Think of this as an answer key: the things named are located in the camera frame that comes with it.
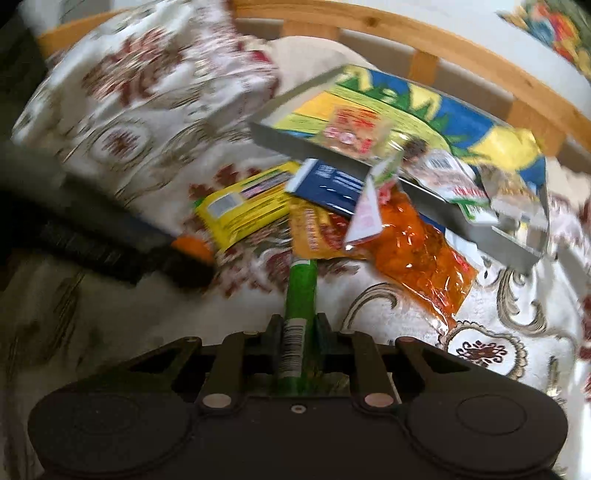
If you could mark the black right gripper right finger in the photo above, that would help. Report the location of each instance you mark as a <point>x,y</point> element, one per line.
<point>356,355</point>

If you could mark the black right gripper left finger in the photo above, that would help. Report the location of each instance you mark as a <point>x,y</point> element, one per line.
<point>239,358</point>

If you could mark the green stick snack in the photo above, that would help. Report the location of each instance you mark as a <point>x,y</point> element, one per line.
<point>298,321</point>

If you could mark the orange transparent snack bag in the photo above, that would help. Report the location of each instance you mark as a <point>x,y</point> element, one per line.
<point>416,255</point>

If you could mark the small orange fruit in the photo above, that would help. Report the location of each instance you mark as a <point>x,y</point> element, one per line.
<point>194,248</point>

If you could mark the golden yellow snack packet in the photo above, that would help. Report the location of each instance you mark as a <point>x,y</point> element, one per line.
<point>318,234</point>

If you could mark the blue white snack packet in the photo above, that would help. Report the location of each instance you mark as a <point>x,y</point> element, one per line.
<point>327,187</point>

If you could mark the clear mixed nut bag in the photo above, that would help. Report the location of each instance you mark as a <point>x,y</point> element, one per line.
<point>510,196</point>

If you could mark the white green barcode packet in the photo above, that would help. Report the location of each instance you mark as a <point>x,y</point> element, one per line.
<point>454,181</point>

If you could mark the grey tray with painted liner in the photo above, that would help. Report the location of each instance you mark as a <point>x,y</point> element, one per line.
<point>422,119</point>

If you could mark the clear red-print snack packet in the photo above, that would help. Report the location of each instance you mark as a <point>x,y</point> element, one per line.
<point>355,132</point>

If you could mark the floral white satin bedspread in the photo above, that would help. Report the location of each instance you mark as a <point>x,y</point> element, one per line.
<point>108,333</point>

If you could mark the wooden bed headboard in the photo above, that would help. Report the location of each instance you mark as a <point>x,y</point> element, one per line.
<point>550,98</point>

